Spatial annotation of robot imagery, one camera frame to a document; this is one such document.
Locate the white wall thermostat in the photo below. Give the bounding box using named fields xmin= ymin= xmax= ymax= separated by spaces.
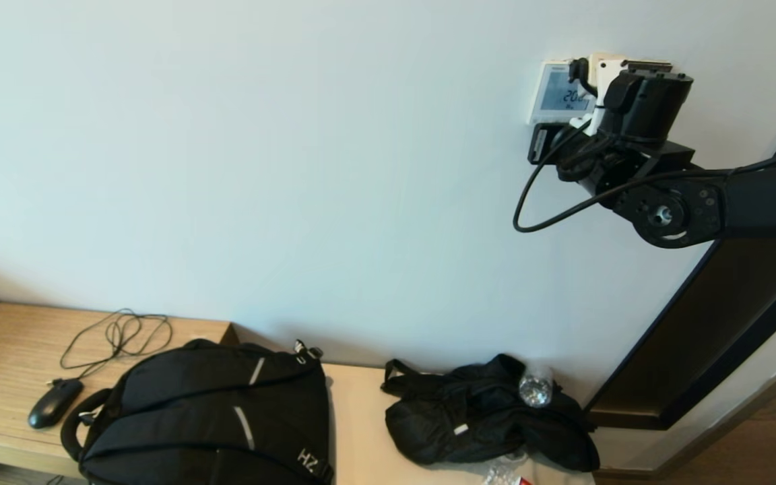
xmin=528 ymin=59 xmax=595 ymax=126

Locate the clear unlabelled plastic bottle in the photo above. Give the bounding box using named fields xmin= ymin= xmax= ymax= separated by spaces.
xmin=517 ymin=366 xmax=554 ymax=410

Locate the crumpled black soft bag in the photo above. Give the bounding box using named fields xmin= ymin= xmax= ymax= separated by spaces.
xmin=380 ymin=354 xmax=601 ymax=474

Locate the clear bottle with red label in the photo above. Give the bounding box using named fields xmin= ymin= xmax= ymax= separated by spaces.
xmin=481 ymin=461 xmax=531 ymax=485

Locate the beige low cabinet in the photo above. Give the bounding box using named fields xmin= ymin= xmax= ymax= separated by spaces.
xmin=230 ymin=323 xmax=596 ymax=485

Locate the black backpack with grey stripes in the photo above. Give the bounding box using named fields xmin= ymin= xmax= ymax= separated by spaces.
xmin=59 ymin=339 xmax=335 ymax=485

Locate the black computer mouse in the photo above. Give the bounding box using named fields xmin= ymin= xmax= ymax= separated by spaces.
xmin=27 ymin=380 xmax=84 ymax=432

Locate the wooden desk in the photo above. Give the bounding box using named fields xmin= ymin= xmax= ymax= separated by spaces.
xmin=0 ymin=301 xmax=239 ymax=480

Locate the dark wall switch panel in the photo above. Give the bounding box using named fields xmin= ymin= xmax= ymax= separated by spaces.
xmin=624 ymin=59 xmax=673 ymax=76

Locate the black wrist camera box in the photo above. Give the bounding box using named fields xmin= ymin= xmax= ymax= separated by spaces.
xmin=527 ymin=123 xmax=567 ymax=166

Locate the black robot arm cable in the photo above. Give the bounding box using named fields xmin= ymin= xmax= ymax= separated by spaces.
xmin=513 ymin=121 xmax=776 ymax=234

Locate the dark brown door frame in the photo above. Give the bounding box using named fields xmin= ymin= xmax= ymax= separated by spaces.
xmin=583 ymin=88 xmax=776 ymax=432

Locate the thin black mouse cable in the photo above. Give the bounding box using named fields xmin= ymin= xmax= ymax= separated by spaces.
xmin=44 ymin=309 xmax=173 ymax=390

